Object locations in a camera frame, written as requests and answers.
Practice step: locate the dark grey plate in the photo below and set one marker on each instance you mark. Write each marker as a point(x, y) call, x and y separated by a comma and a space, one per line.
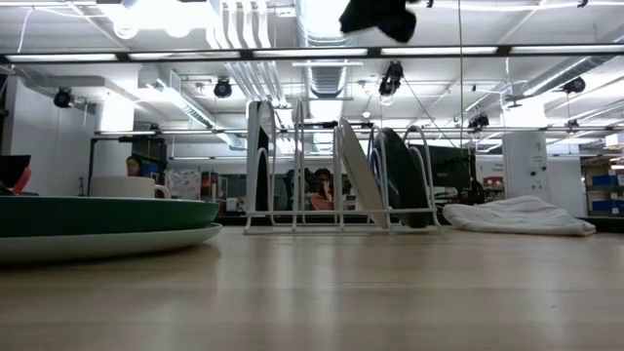
point(404, 180)

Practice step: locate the dark green plate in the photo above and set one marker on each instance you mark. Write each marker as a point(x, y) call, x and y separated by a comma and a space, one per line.
point(97, 214)

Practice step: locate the pale large plate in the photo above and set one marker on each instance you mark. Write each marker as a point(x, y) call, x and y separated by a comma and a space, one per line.
point(97, 246)

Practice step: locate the black ceiling spotlight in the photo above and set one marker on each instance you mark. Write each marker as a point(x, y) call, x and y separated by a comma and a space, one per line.
point(392, 78)
point(574, 85)
point(62, 97)
point(222, 89)

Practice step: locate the ceiling light strip bar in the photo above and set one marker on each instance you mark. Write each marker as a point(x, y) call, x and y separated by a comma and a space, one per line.
point(312, 52)

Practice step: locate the black monitor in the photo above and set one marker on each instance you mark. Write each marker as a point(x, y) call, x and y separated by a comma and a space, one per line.
point(451, 168)

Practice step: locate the person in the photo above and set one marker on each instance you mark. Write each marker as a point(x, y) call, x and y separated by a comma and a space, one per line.
point(306, 187)
point(132, 166)
point(325, 187)

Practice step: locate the white pillar device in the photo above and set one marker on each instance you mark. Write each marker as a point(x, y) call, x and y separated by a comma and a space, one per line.
point(525, 166)

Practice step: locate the white striped cloth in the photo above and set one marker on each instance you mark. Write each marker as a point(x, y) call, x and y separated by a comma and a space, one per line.
point(517, 214)

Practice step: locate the blue storage bin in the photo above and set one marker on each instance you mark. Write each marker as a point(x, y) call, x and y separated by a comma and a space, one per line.
point(604, 180)
point(604, 205)

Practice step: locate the white mug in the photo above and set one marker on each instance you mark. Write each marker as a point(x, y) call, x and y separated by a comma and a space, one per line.
point(127, 186)

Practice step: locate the silver ventilation duct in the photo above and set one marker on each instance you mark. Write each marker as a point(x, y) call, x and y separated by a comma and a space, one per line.
point(326, 78)

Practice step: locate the black aluminium table frame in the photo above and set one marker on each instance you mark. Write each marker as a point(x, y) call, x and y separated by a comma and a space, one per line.
point(604, 223)

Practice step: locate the black shelf frame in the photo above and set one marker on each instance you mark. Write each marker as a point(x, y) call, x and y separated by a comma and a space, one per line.
point(90, 166)

